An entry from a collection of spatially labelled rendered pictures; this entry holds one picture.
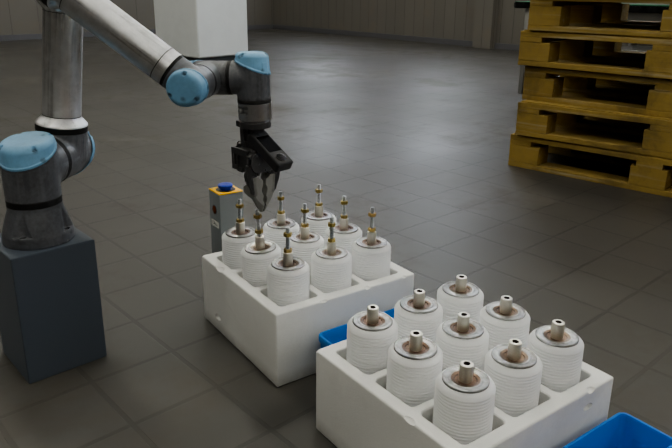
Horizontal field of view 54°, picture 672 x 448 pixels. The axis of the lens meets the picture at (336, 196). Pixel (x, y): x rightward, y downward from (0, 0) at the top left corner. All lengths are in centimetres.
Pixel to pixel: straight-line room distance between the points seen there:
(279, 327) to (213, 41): 620
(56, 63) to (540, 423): 123
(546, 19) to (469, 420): 243
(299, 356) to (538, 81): 217
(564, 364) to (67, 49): 121
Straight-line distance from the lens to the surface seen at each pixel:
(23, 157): 154
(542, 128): 330
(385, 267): 162
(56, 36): 162
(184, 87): 136
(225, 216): 183
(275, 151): 148
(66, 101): 164
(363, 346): 125
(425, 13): 1064
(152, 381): 160
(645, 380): 172
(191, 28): 745
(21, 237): 159
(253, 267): 158
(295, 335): 150
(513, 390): 119
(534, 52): 332
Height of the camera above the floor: 85
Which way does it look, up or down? 18 degrees down
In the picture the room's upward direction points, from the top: 1 degrees clockwise
